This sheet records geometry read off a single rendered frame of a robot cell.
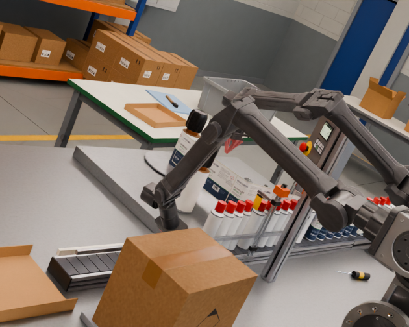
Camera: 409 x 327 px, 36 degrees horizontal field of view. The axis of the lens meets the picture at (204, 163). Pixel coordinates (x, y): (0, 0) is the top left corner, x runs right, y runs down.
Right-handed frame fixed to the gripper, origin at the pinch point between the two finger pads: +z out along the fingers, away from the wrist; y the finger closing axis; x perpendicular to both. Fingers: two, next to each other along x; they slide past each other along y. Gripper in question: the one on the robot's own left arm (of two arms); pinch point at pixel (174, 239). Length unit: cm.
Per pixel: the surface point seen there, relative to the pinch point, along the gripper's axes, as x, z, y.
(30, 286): 48, -26, -1
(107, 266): 26.0, -13.3, -2.5
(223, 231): -18.1, 9.2, -3.4
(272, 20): -532, 420, 508
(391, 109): -437, 360, 208
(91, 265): 30.1, -16.9, -1.2
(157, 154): -38, 38, 69
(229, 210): -22.8, 2.9, -1.9
